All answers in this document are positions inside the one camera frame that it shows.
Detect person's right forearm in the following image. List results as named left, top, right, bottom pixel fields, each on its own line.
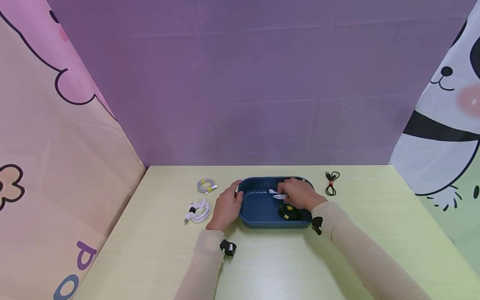
left=311, top=201, right=433, bottom=300

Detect person's left hand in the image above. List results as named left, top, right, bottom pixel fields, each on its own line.
left=206, top=180, right=244, bottom=232

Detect black cable with red tie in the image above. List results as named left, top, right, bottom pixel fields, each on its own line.
left=325, top=171, right=341, bottom=197

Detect white cable with black tie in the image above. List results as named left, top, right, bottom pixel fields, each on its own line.
left=184, top=197, right=211, bottom=225

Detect person's left forearm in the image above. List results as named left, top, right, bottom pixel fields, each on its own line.
left=173, top=229, right=227, bottom=300

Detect black cable with yellow ties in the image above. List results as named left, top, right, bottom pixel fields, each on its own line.
left=277, top=203, right=303, bottom=221

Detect blue plastic tray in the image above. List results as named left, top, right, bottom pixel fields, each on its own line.
left=238, top=176, right=314, bottom=229

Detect light purple cable, yellow ties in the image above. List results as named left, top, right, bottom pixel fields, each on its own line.
left=197, top=179, right=218, bottom=195

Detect person's right hand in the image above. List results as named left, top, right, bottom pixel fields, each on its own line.
left=277, top=177, right=329, bottom=212

